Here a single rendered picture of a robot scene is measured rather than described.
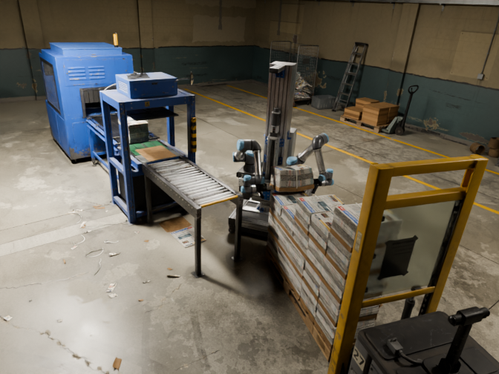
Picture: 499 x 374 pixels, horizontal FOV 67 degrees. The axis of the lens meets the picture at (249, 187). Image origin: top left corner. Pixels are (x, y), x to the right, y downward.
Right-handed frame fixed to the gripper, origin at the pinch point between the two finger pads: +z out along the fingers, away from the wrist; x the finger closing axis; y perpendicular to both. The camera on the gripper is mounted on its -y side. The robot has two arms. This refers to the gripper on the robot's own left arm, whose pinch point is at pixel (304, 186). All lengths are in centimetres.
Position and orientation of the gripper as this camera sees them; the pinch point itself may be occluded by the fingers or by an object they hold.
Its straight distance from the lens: 417.4
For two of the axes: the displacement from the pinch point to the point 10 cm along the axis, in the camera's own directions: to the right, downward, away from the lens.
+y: -0.3, -9.8, -1.8
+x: 2.9, 1.6, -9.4
